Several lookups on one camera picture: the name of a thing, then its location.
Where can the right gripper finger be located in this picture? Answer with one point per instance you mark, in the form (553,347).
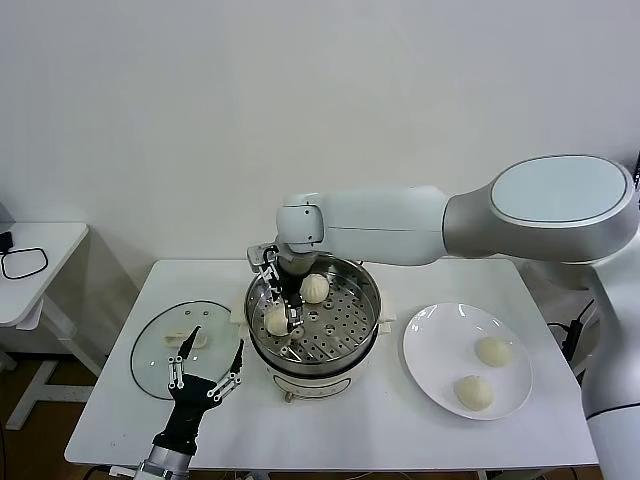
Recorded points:
(270,282)
(294,316)

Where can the black laptop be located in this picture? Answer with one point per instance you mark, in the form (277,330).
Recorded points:
(637,170)

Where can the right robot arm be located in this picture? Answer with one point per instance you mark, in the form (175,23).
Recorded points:
(390,225)

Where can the steel steamer pot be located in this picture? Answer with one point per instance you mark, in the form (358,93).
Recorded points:
(310,385)

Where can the white side table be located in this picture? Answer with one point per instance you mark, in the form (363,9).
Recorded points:
(50,250)

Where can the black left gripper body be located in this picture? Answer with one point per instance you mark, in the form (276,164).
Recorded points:
(190,400)

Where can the small black adapter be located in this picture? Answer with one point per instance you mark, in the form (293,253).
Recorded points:
(6,241)

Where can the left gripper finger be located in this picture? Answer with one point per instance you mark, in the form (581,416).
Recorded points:
(188,346)
(238,359)

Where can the stainless steel steamer basket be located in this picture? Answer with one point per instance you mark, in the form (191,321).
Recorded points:
(350,310)

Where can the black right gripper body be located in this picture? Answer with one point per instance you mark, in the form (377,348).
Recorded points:
(287,287)

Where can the white steamed baozi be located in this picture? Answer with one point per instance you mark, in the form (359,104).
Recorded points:
(315,289)
(275,322)
(494,351)
(473,392)

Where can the white round plate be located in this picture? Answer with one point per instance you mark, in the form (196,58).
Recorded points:
(430,350)

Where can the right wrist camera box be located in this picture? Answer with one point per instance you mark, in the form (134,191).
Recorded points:
(257,256)

